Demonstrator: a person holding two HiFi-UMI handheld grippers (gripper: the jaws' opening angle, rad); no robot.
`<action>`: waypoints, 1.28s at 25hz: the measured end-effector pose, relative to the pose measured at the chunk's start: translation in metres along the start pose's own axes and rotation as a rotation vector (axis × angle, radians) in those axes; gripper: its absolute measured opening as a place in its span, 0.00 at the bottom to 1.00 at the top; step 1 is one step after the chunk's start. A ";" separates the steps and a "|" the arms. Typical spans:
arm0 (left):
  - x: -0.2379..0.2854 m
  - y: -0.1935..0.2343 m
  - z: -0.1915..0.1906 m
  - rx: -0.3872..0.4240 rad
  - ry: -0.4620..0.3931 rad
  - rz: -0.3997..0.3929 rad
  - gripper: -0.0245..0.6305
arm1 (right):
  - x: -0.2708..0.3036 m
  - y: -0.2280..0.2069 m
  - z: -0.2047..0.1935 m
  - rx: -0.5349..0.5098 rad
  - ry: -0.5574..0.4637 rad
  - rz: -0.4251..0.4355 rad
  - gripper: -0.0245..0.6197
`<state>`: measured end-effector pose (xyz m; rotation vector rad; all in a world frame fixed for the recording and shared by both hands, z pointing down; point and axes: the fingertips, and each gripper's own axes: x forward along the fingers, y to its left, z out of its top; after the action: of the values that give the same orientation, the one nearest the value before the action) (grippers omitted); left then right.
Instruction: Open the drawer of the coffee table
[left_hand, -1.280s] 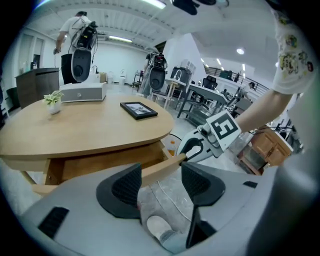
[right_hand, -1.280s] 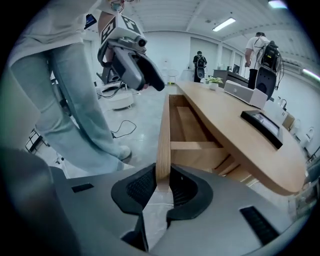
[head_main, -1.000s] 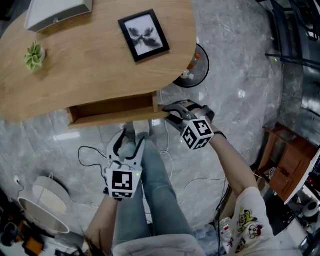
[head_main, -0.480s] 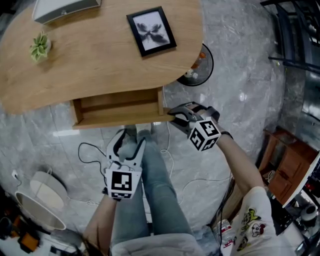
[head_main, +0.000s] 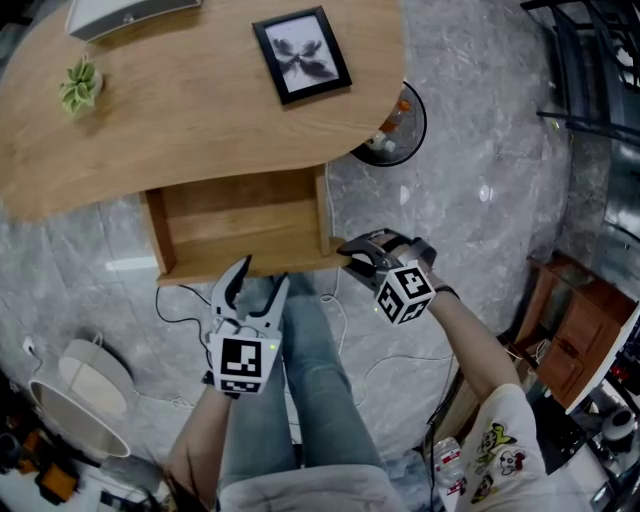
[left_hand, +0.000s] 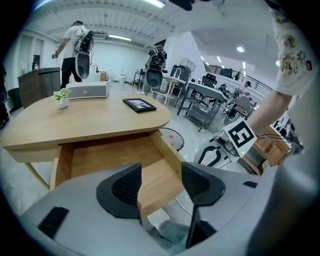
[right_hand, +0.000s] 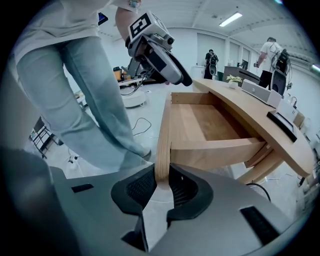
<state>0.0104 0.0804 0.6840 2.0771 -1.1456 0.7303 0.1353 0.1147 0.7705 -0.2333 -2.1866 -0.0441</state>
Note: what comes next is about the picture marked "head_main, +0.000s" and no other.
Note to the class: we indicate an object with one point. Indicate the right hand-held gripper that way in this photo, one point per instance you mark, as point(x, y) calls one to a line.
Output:
point(405, 295)

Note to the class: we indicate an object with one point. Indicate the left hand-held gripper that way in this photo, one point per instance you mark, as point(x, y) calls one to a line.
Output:
point(240, 357)

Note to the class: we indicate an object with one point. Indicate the wooden drawer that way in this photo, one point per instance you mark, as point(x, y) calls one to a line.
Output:
point(240, 225)

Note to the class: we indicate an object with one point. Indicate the person's left forearm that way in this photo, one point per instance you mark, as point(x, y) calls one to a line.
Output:
point(200, 440)

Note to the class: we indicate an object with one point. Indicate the person's right forearm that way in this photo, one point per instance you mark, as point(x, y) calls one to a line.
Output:
point(470, 345)

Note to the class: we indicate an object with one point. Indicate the oval wooden table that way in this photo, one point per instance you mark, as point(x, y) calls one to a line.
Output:
point(200, 125)

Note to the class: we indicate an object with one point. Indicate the person's right hand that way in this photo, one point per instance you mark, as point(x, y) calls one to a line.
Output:
point(425, 257)

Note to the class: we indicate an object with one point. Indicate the person's blue jeans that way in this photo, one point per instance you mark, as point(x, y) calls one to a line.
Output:
point(310, 375)

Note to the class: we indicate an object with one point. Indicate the white plastic bottle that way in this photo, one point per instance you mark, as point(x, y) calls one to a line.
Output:
point(381, 142)

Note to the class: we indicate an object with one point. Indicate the black round waste bin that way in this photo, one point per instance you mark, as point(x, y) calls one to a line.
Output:
point(412, 140)

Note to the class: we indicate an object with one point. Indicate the orange litter piece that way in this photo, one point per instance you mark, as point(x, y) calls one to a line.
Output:
point(397, 115)

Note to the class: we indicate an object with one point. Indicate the small beige drum lampshade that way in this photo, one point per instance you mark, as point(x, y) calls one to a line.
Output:
point(95, 372)

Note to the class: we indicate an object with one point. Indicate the wooden platform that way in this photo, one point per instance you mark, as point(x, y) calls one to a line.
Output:
point(457, 410)

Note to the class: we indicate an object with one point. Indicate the person's white printed t-shirt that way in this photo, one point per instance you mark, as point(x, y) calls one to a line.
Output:
point(300, 492)

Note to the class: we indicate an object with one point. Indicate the beige round basket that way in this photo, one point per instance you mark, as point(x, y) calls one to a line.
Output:
point(75, 425)

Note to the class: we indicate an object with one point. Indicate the wooden cabinet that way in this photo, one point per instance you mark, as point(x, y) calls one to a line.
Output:
point(575, 325)

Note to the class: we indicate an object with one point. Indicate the cluster of water bottles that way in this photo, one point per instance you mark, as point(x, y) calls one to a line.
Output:
point(447, 462)

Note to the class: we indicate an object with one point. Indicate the white plug adapter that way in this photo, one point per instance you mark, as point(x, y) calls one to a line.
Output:
point(30, 347)

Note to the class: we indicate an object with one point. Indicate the orange black power tool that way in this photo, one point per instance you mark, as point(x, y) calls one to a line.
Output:
point(57, 482)

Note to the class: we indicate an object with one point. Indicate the small green potted plant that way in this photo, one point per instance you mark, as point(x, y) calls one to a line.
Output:
point(80, 85)

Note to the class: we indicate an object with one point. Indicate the grey metal table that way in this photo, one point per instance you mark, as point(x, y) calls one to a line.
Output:
point(590, 60)

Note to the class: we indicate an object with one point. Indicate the white flat box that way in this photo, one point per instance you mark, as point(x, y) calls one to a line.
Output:
point(130, 15)

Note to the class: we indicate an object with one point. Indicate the black picture frame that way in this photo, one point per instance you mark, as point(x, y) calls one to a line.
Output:
point(300, 50)

